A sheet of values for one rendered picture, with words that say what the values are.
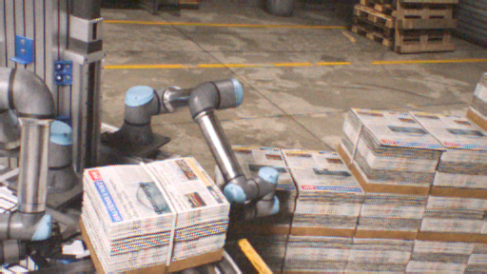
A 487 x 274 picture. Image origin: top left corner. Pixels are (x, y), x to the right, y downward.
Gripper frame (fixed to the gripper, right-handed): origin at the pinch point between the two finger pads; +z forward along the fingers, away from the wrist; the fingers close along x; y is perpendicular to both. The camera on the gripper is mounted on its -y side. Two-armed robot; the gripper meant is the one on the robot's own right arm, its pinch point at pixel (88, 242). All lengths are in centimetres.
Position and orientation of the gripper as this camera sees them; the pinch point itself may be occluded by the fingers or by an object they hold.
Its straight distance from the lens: 187.0
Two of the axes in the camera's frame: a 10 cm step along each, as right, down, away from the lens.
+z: 8.7, -0.7, 4.9
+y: 1.6, -9.0, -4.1
